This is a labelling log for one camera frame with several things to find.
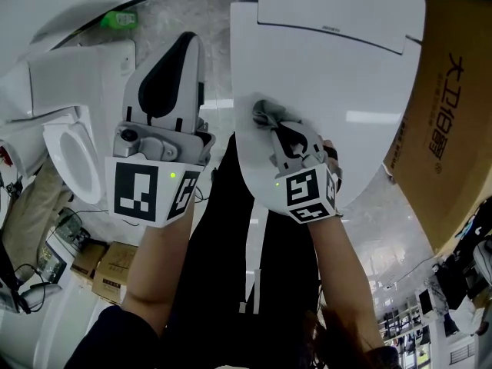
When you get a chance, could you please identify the green plastic bottle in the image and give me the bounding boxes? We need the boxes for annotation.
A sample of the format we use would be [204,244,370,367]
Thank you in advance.
[100,10,138,29]

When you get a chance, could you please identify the grey wiping cloth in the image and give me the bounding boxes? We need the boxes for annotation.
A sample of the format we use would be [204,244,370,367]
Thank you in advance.
[251,98,304,131]

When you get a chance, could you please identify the small cardboard box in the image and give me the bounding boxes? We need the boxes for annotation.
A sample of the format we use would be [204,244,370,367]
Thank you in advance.
[91,241,139,305]
[71,242,108,280]

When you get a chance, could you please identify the person's left forearm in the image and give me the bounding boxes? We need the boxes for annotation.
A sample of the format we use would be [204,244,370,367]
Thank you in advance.
[121,194,201,337]

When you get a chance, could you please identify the white open toilet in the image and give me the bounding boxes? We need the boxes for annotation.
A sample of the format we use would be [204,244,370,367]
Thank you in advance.
[0,38,138,205]

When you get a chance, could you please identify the white ceramic fixture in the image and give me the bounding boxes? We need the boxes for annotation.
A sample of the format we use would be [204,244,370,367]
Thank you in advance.
[30,278,128,369]

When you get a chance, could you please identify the tablet with lit screen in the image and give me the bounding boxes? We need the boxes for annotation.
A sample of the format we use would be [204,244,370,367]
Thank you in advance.
[36,240,68,284]

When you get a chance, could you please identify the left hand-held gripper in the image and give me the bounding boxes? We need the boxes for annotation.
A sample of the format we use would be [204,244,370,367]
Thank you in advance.
[104,32,216,228]

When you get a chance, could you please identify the large cardboard box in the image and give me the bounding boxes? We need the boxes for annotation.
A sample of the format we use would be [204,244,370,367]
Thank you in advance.
[383,0,492,255]

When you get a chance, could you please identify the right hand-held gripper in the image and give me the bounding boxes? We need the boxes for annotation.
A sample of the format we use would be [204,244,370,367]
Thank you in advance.
[268,119,340,225]

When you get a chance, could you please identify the person's black trousers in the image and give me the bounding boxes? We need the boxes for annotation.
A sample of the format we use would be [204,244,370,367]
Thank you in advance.
[163,131,320,369]

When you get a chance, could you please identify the person's navy printed shirt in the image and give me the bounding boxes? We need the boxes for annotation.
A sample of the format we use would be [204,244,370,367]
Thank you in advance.
[72,305,403,369]

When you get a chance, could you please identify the person's right hand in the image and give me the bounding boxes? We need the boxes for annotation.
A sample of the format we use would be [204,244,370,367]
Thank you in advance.
[321,139,344,194]

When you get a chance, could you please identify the green mesh basket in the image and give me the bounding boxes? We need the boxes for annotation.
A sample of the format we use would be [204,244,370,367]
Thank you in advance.
[57,208,91,245]

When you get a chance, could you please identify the white toilet lid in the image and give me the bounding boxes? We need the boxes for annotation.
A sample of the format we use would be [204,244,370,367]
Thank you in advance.
[230,0,427,221]

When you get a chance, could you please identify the black cloth bag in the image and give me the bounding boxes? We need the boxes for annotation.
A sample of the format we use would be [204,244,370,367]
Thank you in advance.
[453,198,492,246]

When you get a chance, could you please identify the person's right forearm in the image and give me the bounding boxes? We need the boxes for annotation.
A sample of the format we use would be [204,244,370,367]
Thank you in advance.
[309,215,385,351]

